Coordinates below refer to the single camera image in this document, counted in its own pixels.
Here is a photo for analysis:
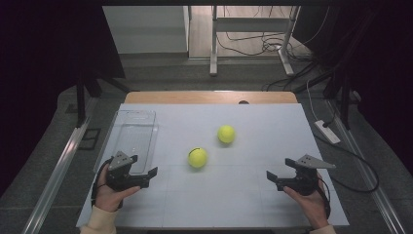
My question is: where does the black gripper wrist strap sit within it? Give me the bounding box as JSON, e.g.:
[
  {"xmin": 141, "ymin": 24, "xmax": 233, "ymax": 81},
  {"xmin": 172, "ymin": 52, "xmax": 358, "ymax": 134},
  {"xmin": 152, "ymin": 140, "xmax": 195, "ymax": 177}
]
[
  {"xmin": 91, "ymin": 158, "xmax": 114, "ymax": 209},
  {"xmin": 316, "ymin": 177, "xmax": 332, "ymax": 220}
]

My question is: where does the white cabinet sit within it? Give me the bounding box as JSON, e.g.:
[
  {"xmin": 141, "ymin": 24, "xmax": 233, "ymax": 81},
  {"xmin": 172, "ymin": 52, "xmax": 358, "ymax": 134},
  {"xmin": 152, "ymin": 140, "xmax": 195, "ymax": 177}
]
[{"xmin": 102, "ymin": 5, "xmax": 193, "ymax": 55}]

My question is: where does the tangle of black floor cables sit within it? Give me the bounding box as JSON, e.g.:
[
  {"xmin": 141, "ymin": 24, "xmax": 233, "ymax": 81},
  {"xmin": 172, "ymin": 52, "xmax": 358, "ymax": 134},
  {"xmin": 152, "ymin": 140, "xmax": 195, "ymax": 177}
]
[{"xmin": 215, "ymin": 5, "xmax": 332, "ymax": 93}]

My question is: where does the black power cable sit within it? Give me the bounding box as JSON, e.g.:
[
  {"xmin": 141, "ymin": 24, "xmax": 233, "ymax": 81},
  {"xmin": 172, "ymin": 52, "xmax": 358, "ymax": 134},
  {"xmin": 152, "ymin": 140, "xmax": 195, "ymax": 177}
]
[{"xmin": 312, "ymin": 121, "xmax": 380, "ymax": 194}]

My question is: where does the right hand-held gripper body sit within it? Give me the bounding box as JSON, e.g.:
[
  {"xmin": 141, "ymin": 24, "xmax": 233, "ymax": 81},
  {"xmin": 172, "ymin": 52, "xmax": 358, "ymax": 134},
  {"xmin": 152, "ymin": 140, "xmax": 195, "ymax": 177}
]
[{"xmin": 275, "ymin": 153, "xmax": 337, "ymax": 197}]

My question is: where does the person's right hand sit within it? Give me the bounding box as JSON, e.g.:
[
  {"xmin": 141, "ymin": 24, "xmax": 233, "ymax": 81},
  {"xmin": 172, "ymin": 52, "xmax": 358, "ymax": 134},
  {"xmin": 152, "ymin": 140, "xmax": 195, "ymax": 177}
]
[{"xmin": 282, "ymin": 173, "xmax": 329, "ymax": 229}]

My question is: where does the black right gripper wrist strap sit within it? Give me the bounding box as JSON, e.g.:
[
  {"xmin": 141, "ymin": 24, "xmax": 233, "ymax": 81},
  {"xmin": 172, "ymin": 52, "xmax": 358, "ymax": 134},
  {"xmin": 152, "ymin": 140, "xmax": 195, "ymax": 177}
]
[{"xmin": 316, "ymin": 177, "xmax": 332, "ymax": 220}]

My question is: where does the silver metal floor rail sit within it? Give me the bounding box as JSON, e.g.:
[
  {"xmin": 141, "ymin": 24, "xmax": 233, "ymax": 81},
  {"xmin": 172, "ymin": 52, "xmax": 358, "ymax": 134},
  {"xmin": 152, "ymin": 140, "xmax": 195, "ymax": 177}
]
[
  {"xmin": 324, "ymin": 98, "xmax": 407, "ymax": 234},
  {"xmin": 20, "ymin": 97, "xmax": 99, "ymax": 234}
]

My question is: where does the person's left hand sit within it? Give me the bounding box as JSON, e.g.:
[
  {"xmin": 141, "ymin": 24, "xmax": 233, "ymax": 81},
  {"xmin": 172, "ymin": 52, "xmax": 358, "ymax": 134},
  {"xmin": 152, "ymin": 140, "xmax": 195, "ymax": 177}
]
[{"xmin": 94, "ymin": 163, "xmax": 141, "ymax": 214}]

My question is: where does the clear plastic container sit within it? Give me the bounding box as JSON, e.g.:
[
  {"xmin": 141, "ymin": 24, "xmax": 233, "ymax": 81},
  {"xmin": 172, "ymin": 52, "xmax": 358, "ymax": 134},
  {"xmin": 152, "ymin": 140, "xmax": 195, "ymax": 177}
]
[{"xmin": 93, "ymin": 109, "xmax": 160, "ymax": 176}]

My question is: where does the white thin cable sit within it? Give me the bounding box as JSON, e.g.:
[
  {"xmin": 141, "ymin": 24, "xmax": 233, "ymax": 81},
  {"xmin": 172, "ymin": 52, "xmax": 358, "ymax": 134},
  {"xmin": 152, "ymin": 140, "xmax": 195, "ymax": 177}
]
[{"xmin": 305, "ymin": 79, "xmax": 319, "ymax": 122}]

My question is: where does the black metal stand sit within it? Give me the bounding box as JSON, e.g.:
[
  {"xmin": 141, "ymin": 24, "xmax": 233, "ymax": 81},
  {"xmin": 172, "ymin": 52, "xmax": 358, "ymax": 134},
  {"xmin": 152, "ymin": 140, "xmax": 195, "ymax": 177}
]
[
  {"xmin": 75, "ymin": 69, "xmax": 132, "ymax": 129},
  {"xmin": 291, "ymin": 61, "xmax": 355, "ymax": 131}
]

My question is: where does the white table sheet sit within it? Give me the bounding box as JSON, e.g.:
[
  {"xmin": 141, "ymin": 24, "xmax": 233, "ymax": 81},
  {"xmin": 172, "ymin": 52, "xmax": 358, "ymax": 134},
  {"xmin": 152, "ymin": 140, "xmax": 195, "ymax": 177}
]
[{"xmin": 75, "ymin": 102, "xmax": 351, "ymax": 228}]

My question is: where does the white metal desk frame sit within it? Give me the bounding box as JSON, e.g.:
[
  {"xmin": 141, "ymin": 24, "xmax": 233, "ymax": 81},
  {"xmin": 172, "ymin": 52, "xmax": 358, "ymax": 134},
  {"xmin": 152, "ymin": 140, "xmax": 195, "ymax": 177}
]
[{"xmin": 208, "ymin": 5, "xmax": 301, "ymax": 78}]

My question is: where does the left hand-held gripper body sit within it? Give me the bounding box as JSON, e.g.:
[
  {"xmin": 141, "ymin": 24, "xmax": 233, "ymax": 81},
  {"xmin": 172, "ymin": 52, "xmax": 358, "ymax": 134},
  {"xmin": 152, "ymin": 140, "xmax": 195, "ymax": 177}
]
[{"xmin": 105, "ymin": 150, "xmax": 151, "ymax": 192}]

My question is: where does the black left gripper wrist strap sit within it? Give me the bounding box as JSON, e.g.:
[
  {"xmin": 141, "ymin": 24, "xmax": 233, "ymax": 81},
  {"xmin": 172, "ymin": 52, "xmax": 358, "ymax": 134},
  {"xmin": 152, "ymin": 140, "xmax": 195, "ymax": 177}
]
[{"xmin": 91, "ymin": 158, "xmax": 114, "ymax": 209}]

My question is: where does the white power strip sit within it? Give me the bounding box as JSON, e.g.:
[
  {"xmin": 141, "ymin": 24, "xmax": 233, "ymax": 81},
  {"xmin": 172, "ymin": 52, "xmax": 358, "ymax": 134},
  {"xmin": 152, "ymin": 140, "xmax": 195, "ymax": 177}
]
[{"xmin": 314, "ymin": 119, "xmax": 342, "ymax": 145}]

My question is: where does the black-marked yellow tennis ball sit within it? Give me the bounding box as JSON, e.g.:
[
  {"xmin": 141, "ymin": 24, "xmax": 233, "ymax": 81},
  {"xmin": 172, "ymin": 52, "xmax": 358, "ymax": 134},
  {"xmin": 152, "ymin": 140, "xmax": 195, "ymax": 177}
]
[{"xmin": 187, "ymin": 146, "xmax": 208, "ymax": 170}]

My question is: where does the plain yellow tennis ball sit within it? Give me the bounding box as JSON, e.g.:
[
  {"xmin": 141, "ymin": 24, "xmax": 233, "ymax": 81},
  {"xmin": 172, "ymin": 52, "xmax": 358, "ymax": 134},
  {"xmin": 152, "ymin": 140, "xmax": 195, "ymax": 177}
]
[{"xmin": 216, "ymin": 124, "xmax": 237, "ymax": 145}]

